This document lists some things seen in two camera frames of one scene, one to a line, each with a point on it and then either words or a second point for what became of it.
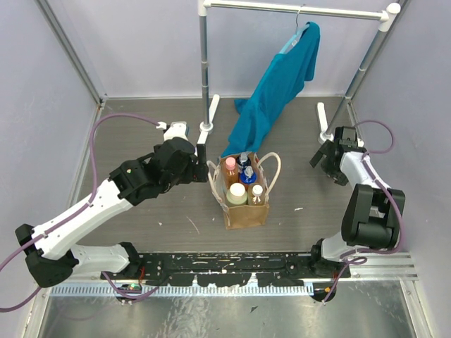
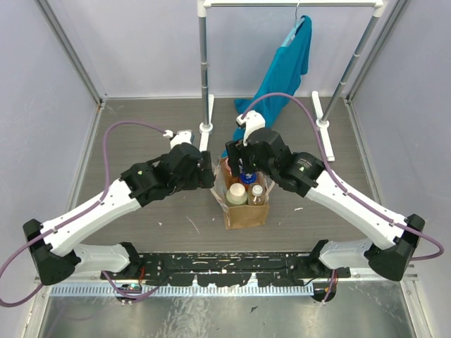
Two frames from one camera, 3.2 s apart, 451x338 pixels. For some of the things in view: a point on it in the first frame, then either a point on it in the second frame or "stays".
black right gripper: (337, 175) to (232, 148)
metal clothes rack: (385, 18) to (377, 9)
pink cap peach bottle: (230, 166) stays
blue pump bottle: (248, 176) stays
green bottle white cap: (237, 194) stays
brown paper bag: (268, 165) stays
